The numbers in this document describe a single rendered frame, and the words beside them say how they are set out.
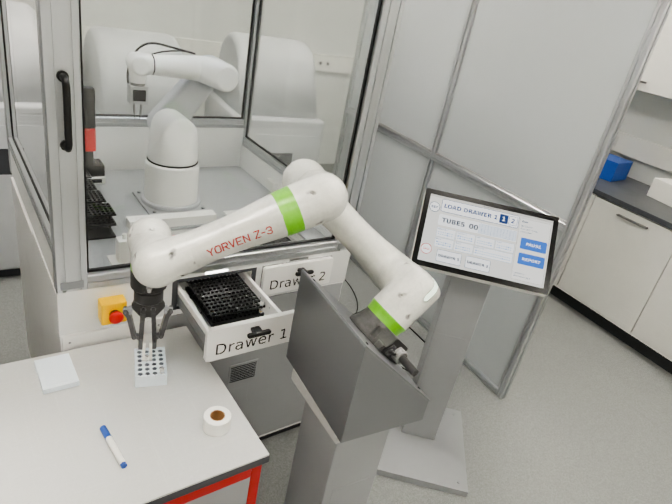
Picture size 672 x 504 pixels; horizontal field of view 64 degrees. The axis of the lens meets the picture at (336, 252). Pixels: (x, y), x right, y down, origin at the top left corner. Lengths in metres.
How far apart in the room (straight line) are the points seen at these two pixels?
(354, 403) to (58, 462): 0.70
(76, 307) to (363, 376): 0.84
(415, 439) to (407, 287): 1.27
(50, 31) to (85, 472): 0.99
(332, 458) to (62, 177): 1.07
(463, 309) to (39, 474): 1.56
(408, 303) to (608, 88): 1.49
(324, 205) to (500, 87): 1.86
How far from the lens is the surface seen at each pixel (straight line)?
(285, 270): 1.89
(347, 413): 1.44
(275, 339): 1.66
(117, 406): 1.56
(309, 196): 1.27
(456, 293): 2.20
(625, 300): 4.10
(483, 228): 2.11
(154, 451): 1.44
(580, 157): 2.67
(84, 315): 1.72
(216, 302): 1.70
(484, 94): 3.05
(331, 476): 1.74
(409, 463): 2.54
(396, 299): 1.49
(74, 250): 1.60
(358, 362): 1.34
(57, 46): 1.42
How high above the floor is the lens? 1.84
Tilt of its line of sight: 27 degrees down
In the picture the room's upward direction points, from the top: 12 degrees clockwise
